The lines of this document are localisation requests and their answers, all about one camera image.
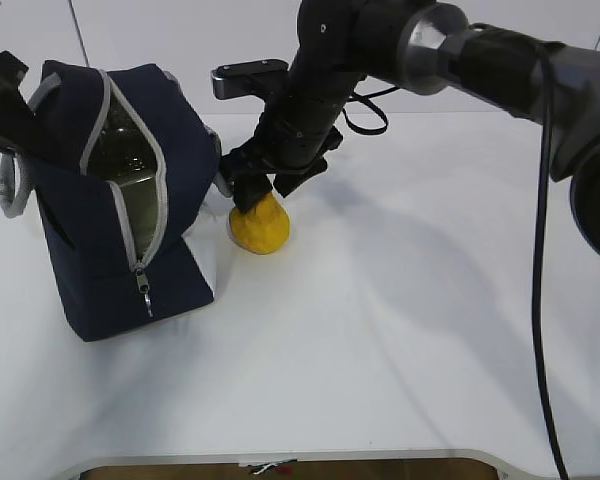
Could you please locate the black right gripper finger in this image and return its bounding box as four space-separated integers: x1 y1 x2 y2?
234 174 273 214
273 158 328 198

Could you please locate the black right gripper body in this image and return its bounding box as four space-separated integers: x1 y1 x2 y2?
220 94 343 184

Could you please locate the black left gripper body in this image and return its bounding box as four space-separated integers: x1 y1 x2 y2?
0 49 91 174

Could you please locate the yellow pear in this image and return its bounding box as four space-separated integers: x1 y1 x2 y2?
228 193 291 255

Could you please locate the navy blue lunch bag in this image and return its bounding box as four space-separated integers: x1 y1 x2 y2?
0 60 220 342

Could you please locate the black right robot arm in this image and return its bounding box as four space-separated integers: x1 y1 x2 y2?
212 1 600 255

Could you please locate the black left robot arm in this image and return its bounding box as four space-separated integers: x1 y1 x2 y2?
0 51 102 174

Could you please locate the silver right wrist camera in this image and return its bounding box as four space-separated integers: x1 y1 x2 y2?
211 59 289 102

